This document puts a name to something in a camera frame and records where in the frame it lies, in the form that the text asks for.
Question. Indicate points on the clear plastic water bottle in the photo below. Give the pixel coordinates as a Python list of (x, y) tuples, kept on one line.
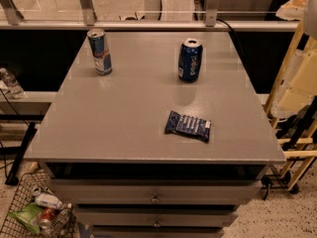
[(12, 83)]

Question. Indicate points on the silver can in basket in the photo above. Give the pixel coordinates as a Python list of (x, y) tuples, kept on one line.
[(36, 191)]

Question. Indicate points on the black wire basket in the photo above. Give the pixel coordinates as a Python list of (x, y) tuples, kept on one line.
[(11, 228)]

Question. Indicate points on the blue pepsi can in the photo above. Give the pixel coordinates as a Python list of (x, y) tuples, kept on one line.
[(190, 59)]

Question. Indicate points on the black metal stand leg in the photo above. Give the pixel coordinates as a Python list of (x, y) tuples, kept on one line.
[(12, 178)]

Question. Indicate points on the green chip bag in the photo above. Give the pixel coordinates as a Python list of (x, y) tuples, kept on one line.
[(29, 217)]

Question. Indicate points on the red soda can in basket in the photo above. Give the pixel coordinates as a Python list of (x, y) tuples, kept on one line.
[(47, 217)]

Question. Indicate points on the blue rxbar wrapper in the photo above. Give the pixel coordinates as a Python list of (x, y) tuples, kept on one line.
[(188, 126)]

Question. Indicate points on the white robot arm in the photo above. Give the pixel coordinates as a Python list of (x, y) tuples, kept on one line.
[(310, 19)]

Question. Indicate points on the white plastic bottle in basket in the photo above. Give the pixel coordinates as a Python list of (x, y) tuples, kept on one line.
[(48, 200)]

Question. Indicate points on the grey drawer cabinet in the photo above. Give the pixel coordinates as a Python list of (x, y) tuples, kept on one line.
[(103, 144)]

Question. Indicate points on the red bull can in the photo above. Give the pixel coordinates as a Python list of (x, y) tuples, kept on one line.
[(100, 50)]

